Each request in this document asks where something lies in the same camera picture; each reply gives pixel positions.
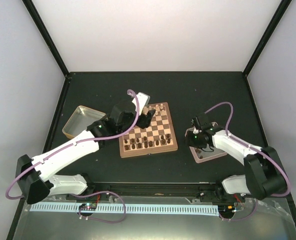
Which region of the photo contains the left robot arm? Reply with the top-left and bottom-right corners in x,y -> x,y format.
16,100 -> 155,205

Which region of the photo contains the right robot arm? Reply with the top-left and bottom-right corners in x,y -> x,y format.
185,113 -> 289,202

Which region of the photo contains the wooden chess board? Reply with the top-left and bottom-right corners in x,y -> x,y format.
119,102 -> 178,158

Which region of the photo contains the small circuit board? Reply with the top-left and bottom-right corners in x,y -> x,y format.
79,203 -> 97,211

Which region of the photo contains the pink metal tin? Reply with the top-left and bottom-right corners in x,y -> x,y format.
185,122 -> 227,164

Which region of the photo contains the gold metal tin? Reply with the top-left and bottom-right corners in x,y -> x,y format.
62,105 -> 105,139

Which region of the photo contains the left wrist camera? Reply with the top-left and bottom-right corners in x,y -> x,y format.
136,92 -> 150,108

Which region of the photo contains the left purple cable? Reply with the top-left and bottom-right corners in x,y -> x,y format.
5,89 -> 141,200

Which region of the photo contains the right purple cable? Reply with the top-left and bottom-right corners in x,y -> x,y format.
204,101 -> 291,222

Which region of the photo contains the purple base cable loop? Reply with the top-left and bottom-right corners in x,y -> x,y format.
72,191 -> 127,224

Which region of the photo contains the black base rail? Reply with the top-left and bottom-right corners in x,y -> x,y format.
65,181 -> 291,201

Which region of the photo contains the blue cable duct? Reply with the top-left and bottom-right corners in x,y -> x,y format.
30,202 -> 219,217

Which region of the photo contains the black frame post right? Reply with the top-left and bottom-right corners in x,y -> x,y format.
242,0 -> 292,77

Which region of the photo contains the black frame post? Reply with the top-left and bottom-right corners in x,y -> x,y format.
22,0 -> 70,77
242,0 -> 292,77

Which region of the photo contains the black frame post left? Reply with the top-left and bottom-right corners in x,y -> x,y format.
22,0 -> 70,77

